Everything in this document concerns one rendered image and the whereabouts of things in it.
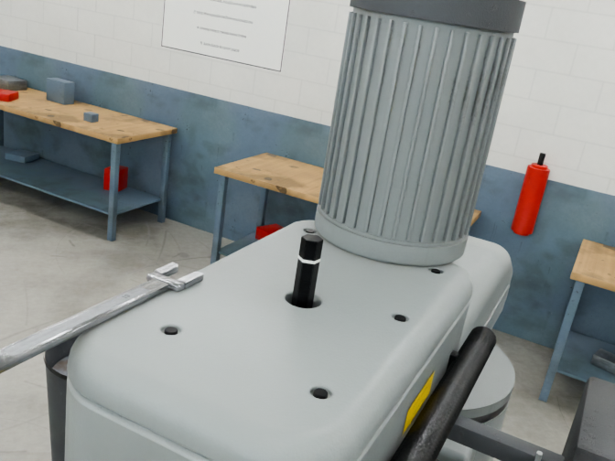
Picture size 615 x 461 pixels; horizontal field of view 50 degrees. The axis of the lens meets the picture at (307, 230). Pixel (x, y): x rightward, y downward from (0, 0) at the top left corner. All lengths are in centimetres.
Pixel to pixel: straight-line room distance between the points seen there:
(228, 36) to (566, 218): 298
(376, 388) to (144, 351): 19
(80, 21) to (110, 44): 39
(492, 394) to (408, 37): 72
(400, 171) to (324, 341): 25
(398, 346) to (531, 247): 438
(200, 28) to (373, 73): 509
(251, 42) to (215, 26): 36
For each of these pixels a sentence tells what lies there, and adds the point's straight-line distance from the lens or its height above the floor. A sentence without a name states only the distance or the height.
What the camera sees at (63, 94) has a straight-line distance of 643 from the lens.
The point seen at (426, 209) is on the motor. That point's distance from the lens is 78.
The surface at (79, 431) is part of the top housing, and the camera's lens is 58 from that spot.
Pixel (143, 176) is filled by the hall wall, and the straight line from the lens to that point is 637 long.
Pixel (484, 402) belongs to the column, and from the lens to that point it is 122.
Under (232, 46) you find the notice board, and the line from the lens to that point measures 565.
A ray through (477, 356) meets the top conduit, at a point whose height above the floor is 180.
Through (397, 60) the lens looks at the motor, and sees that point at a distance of 74.
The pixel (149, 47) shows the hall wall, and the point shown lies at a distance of 616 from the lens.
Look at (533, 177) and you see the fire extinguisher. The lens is 472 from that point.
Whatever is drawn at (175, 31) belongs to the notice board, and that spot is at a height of 167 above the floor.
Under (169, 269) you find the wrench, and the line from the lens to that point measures 68.
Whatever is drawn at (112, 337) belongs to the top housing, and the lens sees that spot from 57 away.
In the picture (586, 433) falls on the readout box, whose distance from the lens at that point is 91.
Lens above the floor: 218
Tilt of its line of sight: 20 degrees down
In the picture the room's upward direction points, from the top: 9 degrees clockwise
